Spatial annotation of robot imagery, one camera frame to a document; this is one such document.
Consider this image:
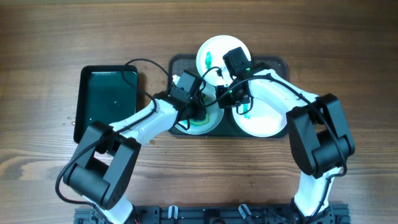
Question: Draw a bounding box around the green yellow sponge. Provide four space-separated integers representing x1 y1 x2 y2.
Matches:
189 93 209 126

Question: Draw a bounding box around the white plate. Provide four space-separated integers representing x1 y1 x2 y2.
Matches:
196 35 251 86
232 87 290 138
175 84 224 135

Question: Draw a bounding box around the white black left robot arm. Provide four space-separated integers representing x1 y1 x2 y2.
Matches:
55 70 205 223

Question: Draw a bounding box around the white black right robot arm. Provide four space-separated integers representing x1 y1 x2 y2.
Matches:
216 47 355 223

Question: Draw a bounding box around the black plate tray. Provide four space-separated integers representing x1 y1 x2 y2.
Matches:
169 54 289 138

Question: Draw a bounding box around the black water basin tray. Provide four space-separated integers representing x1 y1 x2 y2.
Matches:
73 65 137 143

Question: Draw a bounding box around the white top plate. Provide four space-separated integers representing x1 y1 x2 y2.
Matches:
196 35 251 86

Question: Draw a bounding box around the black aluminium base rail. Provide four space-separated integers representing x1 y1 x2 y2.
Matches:
73 204 351 224

